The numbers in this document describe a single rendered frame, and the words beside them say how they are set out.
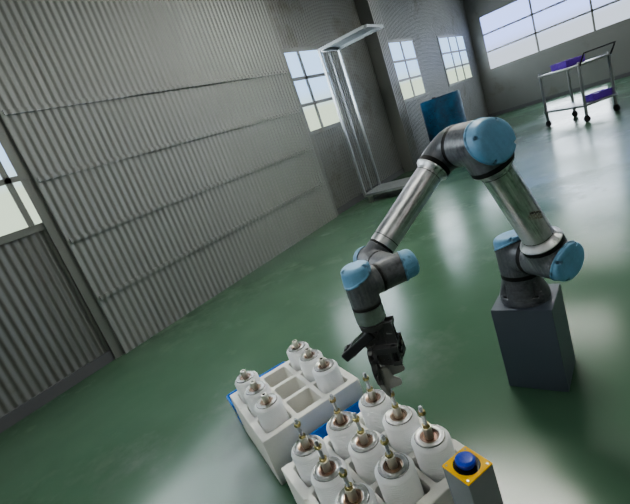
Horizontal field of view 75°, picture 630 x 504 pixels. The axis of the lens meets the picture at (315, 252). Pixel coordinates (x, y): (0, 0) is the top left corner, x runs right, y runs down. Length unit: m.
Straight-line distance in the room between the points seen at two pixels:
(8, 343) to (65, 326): 0.33
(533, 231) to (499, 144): 0.28
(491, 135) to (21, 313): 2.95
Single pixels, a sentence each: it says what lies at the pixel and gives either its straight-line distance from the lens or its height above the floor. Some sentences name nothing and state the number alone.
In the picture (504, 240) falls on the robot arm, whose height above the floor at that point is 0.53.
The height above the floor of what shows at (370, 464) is 0.22.
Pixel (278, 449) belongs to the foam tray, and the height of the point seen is 0.12.
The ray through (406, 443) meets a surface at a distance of 1.22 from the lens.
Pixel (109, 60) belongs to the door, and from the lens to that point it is 3.89.
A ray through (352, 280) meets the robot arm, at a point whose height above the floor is 0.67.
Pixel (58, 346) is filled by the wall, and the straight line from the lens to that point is 3.38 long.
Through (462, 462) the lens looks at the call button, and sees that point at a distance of 0.96.
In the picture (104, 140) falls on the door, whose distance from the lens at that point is 3.62.
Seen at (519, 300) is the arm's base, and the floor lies 0.33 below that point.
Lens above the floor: 1.01
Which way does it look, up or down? 15 degrees down
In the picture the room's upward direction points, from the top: 20 degrees counter-clockwise
